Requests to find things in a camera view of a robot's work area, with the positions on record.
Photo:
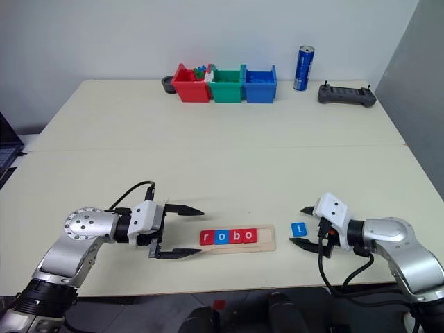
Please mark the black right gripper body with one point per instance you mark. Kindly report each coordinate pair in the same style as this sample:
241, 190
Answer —
326, 239

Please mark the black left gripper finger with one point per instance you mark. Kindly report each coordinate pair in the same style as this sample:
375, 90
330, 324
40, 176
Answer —
184, 209
180, 254

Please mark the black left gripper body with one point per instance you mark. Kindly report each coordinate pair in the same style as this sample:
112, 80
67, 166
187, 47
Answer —
156, 243

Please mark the blue letter t block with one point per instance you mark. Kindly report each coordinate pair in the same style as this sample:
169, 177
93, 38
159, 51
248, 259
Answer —
299, 229

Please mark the red letter o block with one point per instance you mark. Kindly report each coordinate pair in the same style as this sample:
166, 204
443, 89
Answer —
249, 235

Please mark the red letter b block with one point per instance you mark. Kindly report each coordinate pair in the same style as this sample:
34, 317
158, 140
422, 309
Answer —
236, 236

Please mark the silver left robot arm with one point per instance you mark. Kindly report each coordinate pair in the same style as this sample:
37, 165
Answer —
83, 225

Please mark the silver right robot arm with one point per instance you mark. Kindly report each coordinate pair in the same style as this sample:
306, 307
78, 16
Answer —
399, 236

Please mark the red letter r block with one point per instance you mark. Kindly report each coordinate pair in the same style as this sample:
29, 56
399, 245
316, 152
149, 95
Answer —
207, 237

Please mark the wooden letter tray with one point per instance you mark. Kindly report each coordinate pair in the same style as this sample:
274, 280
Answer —
265, 239

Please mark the blue letter o block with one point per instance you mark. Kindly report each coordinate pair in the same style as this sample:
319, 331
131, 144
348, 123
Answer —
222, 237

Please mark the small red square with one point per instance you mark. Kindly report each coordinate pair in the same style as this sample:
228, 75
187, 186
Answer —
219, 304

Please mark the dark rounded shape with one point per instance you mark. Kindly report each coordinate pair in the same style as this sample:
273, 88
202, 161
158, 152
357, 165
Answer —
199, 320
286, 312

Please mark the red plastic bin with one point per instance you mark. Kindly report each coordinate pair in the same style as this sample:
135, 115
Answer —
190, 91

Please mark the grey handheld controller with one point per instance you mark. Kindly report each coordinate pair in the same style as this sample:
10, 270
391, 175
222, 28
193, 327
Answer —
347, 96

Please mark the green plastic bin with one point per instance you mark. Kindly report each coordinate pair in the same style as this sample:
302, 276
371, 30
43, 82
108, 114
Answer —
225, 93

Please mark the black round holder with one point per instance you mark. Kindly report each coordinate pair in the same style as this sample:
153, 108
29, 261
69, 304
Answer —
167, 85

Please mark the blue plastic bin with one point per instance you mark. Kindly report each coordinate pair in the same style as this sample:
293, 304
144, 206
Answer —
259, 93

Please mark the white toy brick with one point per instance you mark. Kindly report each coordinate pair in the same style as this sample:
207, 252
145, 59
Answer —
209, 77

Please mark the green toy brick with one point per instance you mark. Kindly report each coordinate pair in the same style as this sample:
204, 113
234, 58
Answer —
199, 73

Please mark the blue toy bricks pile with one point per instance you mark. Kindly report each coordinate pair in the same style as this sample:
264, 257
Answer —
258, 79

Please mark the blue drink can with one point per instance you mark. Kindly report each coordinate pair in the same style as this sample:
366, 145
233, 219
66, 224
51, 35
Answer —
304, 69

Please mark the dark laptop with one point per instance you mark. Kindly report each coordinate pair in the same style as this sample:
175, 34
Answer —
7, 152

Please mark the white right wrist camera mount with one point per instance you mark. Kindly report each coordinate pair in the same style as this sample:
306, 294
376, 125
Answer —
333, 208

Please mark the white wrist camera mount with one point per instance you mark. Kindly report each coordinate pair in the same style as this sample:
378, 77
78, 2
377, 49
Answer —
145, 215
333, 208

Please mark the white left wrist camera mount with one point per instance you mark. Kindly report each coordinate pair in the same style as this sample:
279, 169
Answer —
145, 215

